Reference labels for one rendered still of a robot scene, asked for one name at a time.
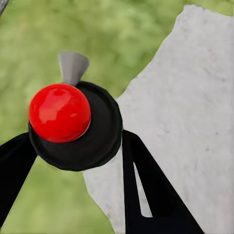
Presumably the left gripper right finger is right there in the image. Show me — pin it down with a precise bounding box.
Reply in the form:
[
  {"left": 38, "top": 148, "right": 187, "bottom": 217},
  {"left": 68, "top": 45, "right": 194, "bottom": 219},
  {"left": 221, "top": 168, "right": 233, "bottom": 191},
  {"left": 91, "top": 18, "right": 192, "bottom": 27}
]
[{"left": 121, "top": 129, "right": 204, "bottom": 234}]

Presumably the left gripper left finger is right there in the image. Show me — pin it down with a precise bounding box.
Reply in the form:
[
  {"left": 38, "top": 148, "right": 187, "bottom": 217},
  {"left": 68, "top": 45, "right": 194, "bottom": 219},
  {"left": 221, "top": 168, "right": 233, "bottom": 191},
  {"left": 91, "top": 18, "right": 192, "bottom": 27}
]
[{"left": 0, "top": 133, "right": 38, "bottom": 229}]

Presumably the insectifuge atomizer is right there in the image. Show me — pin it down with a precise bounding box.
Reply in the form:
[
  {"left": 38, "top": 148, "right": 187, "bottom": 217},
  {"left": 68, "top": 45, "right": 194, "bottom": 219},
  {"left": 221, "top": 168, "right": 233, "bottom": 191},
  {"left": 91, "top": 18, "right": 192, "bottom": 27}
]
[{"left": 28, "top": 50, "right": 123, "bottom": 172}]

